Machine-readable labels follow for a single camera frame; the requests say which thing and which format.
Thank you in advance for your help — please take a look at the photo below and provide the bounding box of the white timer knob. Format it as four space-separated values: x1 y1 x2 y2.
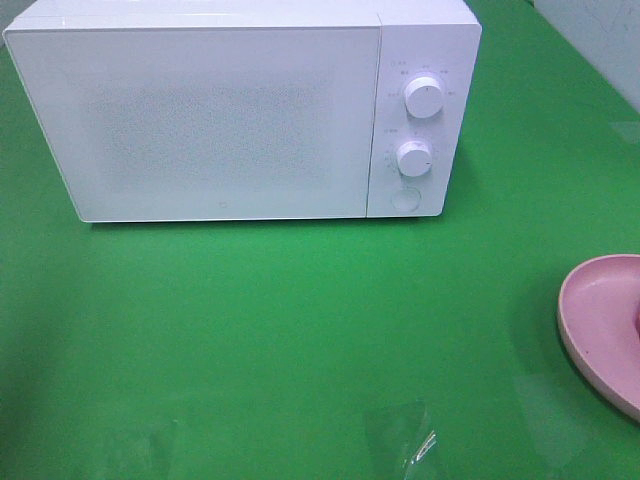
396 141 433 178

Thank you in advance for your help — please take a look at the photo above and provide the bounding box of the white microwave oven body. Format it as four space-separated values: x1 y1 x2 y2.
3 1 482 218

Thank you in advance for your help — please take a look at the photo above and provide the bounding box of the pink round plate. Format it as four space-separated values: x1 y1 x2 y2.
557 253 639 421

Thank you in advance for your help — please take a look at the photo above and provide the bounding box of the round white door button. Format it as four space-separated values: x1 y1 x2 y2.
391 187 421 213

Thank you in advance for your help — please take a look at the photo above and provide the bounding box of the white microwave door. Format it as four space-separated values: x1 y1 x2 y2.
7 27 380 223

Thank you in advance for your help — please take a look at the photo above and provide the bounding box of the upper white power knob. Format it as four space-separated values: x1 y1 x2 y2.
403 74 445 119

